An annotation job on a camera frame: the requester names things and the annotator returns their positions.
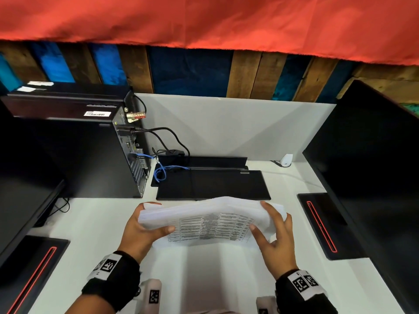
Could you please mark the black wristband with marker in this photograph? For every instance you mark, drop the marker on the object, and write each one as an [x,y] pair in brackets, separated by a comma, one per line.
[113,281]
[301,294]

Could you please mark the person's left thumb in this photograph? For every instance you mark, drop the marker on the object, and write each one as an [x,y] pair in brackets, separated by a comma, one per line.
[160,230]

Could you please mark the person's left hand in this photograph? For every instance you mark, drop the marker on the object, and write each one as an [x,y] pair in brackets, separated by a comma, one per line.
[134,232]

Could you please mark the white barcode label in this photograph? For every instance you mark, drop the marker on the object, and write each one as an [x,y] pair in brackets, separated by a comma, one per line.
[96,113]

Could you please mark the person's right hand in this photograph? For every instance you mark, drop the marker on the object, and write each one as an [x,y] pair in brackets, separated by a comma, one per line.
[280,251]

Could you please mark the red cloth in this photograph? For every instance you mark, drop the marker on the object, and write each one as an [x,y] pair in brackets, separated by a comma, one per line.
[209,22]

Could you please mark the black monitor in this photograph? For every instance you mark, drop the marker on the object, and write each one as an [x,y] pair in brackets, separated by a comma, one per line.
[370,179]
[23,192]

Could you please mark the person's right thumb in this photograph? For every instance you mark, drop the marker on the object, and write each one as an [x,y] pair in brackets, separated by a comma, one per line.
[259,236]

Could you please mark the white adapter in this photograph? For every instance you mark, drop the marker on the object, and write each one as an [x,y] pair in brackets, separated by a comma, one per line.
[286,160]

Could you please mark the stack of white papers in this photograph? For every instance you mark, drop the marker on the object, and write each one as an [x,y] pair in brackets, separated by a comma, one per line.
[212,215]

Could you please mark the black slim box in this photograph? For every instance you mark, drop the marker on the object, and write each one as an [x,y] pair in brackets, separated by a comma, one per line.
[203,161]

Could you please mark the person's left forearm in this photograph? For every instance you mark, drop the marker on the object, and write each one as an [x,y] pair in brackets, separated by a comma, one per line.
[90,305]

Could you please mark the black right wristband with marker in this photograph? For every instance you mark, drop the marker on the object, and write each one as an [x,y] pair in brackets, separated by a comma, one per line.
[301,294]

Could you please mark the white desk divider panel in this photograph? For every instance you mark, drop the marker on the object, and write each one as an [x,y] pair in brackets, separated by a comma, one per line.
[229,127]

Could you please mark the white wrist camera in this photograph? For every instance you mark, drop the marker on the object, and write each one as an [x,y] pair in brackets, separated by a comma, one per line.
[151,291]
[265,306]

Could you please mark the black mouse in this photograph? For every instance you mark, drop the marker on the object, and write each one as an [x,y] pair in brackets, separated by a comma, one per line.
[176,152]

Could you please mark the black monitor base red stripe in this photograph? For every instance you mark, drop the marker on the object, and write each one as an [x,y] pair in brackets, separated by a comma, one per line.
[327,225]
[29,274]

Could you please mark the white sticker label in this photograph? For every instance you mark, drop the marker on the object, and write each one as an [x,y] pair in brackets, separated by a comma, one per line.
[40,83]
[26,89]

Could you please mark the black left wristband with marker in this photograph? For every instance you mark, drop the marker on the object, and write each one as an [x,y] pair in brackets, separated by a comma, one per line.
[113,281]

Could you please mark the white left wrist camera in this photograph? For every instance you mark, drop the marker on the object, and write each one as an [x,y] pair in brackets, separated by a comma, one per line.
[151,291]

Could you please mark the black desktop computer tower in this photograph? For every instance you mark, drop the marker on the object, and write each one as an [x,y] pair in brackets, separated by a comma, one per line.
[85,153]

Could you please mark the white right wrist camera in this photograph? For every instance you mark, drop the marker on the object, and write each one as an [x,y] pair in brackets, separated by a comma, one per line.
[265,306]

